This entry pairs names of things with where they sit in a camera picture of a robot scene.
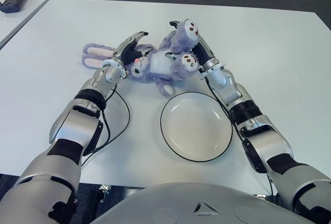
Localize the silver robot torso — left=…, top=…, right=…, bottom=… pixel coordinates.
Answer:
left=87, top=182, right=316, bottom=224

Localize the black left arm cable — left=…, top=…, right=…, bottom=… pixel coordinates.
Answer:
left=80, top=85, right=131, bottom=169

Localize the purple plush doll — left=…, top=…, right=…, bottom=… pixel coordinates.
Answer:
left=82, top=18, right=200, bottom=97

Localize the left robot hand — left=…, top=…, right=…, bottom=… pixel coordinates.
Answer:
left=112, top=31, right=151, bottom=66

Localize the metal table clamp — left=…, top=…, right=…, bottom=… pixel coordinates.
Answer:
left=98, top=184, right=112, bottom=204

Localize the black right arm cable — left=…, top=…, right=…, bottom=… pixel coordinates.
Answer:
left=204, top=78, right=275, bottom=199

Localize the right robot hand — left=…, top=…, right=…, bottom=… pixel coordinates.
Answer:
left=164, top=21, right=218, bottom=67

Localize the white plate with black rim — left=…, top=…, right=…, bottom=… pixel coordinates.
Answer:
left=160, top=92, right=233, bottom=162

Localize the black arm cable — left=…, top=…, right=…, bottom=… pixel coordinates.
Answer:
left=204, top=78, right=275, bottom=199
left=80, top=85, right=131, bottom=169

